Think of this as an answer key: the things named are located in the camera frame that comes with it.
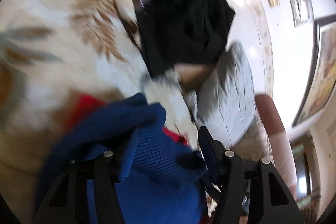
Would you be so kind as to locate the small wall picture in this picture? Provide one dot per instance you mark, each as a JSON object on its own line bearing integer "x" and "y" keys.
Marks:
{"x": 302, "y": 11}

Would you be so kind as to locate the floral beige plush blanket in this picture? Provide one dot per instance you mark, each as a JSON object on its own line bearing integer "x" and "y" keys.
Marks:
{"x": 52, "y": 52}

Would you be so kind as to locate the red and blue knit sweater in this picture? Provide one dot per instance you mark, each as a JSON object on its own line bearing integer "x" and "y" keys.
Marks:
{"x": 160, "y": 179}

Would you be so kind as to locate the grey quilted pillow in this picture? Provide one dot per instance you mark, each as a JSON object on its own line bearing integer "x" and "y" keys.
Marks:
{"x": 225, "y": 102}

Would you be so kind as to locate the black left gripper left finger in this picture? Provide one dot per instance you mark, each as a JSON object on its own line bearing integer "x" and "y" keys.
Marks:
{"x": 84, "y": 193}

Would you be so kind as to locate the framed wall painting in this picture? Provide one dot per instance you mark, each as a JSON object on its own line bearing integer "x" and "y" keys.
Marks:
{"x": 321, "y": 81}

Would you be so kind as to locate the black garment pile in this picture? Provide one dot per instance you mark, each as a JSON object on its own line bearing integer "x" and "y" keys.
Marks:
{"x": 183, "y": 31}

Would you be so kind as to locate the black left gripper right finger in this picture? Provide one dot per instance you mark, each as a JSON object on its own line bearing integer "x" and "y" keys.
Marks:
{"x": 230, "y": 179}

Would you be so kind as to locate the brown padded headboard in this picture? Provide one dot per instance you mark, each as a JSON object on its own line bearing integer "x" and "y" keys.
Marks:
{"x": 266, "y": 137}

